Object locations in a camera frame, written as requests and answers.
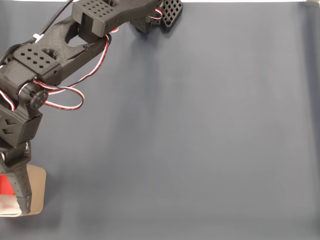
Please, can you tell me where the red cube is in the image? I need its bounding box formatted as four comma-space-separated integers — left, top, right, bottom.
0, 174, 15, 196

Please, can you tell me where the black camera cable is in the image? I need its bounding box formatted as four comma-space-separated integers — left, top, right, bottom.
31, 0, 74, 44

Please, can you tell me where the beige plastic box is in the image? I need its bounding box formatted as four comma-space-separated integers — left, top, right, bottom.
0, 163, 48, 216

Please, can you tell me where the long white red servo wire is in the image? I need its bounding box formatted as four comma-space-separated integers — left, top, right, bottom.
18, 34, 111, 111

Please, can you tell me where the grey table mat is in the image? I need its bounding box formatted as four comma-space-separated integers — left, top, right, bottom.
0, 1, 320, 240

